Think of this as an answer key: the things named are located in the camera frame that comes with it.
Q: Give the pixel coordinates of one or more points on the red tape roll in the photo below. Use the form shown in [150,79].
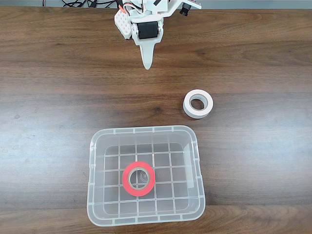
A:
[126,185]

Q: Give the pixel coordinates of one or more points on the clear plastic storage box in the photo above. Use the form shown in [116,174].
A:
[112,197]

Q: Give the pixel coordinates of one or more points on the white tape roll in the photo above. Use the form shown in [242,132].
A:
[209,107]

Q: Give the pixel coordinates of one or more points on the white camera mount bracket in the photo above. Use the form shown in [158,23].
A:
[174,8]

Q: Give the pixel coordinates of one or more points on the black gripper camera with board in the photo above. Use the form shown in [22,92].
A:
[184,10]

